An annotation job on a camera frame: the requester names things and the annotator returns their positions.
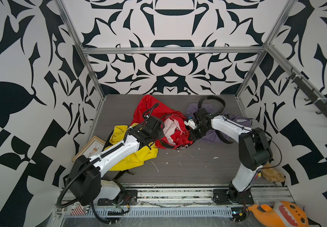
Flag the brown teddy bear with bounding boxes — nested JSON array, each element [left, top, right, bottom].
[[260, 163, 285, 183]]

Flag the white cable duct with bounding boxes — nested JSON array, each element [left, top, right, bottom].
[[96, 207, 232, 218]]

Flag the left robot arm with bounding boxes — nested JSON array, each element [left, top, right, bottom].
[[56, 116, 164, 208]]

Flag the red trousers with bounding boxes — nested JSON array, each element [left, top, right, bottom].
[[131, 95, 194, 149]]

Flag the framed picture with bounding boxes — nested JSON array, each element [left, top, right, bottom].
[[71, 136, 105, 162]]

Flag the purple trousers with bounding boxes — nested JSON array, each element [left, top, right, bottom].
[[186, 113, 255, 144]]

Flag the yellow trousers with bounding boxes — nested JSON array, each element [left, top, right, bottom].
[[104, 125, 159, 171]]

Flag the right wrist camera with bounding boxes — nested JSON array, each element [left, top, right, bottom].
[[184, 118, 198, 130]]

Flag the orange monster plush toy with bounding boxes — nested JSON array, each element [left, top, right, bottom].
[[248, 201, 309, 227]]

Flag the striped printed card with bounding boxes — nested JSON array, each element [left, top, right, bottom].
[[56, 202, 90, 216]]

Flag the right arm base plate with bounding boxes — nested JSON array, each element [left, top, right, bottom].
[[212, 189, 254, 205]]

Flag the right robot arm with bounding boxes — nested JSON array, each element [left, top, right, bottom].
[[185, 108, 273, 200]]

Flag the black coat hook rail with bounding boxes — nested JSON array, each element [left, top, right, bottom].
[[286, 67, 327, 118]]

